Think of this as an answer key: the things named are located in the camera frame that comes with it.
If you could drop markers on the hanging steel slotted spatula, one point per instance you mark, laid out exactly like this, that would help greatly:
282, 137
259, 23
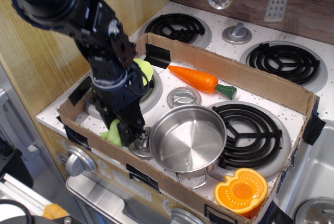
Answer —
275, 10

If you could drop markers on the silver oven door handle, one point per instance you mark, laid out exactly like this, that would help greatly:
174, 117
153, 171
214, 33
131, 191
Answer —
102, 202

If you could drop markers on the orange toy fruit half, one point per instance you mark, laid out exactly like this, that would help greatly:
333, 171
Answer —
243, 192

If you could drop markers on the black burner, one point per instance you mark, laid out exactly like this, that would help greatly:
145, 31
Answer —
181, 27
290, 62
253, 138
89, 97

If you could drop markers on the front left black burner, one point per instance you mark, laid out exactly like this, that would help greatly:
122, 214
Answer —
89, 97

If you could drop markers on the small steel pot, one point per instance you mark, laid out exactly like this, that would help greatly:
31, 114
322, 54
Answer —
188, 141

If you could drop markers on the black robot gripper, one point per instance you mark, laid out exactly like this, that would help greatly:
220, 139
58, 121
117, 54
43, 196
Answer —
118, 91

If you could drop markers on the silver centre stove knob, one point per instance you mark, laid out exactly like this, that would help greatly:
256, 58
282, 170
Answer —
183, 96

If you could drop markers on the orange toy carrot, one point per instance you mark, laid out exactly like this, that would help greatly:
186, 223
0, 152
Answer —
202, 81

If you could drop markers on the brown cardboard fence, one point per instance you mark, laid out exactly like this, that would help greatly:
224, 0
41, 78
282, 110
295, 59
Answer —
276, 89

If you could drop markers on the steel sink basin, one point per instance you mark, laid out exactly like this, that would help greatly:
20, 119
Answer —
310, 177

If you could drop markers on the front right black burner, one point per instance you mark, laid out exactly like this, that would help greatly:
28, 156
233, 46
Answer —
253, 138

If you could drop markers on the silver front stove knob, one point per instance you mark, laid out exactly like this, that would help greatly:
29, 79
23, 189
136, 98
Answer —
140, 146

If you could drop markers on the rear right black burner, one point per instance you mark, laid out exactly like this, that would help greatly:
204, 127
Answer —
290, 62

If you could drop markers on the silver rear stove knob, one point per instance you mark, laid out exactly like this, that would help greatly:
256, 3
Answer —
237, 34

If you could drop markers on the silver stove knob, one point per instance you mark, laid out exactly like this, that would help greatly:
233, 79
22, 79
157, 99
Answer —
140, 146
183, 96
237, 34

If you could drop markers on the silver oven knob left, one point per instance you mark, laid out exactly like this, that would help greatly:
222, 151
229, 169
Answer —
79, 162

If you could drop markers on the silver oven knob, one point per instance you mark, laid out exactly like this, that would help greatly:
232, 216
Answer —
79, 162
181, 216

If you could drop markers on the green toy broccoli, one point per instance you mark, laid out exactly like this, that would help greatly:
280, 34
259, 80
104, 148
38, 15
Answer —
112, 135

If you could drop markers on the rear left black burner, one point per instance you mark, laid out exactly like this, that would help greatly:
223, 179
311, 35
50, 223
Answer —
181, 27

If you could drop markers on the silver oven knob right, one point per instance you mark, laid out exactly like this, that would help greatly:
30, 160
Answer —
181, 216

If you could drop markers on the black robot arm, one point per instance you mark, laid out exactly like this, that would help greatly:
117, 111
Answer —
92, 24

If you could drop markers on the steel pot lid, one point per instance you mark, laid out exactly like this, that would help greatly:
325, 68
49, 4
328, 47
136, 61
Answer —
315, 210

